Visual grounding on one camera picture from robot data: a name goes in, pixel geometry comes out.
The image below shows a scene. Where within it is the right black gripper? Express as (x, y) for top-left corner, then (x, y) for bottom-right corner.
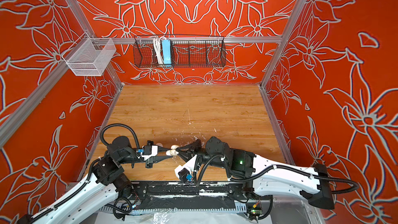
(174, 139), (229, 170)

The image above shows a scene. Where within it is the white earbud charging case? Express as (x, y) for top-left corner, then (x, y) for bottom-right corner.
(166, 145), (180, 157)

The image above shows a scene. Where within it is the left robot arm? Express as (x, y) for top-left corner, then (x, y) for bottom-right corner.
(17, 123), (173, 224)

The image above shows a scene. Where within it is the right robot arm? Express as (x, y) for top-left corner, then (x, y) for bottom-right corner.
(167, 136), (359, 209)

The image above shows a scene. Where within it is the small green circuit board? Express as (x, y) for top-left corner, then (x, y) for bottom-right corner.
(248, 203), (264, 220)

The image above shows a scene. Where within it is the blue box in basket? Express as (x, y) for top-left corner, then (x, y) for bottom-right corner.
(162, 39), (172, 66)

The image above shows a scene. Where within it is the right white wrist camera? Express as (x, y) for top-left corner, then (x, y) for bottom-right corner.
(174, 155), (198, 183)

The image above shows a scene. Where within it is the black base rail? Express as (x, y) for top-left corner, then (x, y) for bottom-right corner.
(108, 180), (271, 211)

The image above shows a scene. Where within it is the black wire wall basket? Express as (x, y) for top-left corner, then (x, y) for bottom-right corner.
(133, 34), (227, 68)

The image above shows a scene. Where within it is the white cable in basket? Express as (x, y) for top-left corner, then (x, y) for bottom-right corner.
(153, 37), (164, 65)

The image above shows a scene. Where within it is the clear plastic wall bin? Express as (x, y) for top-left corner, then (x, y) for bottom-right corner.
(61, 33), (116, 76)

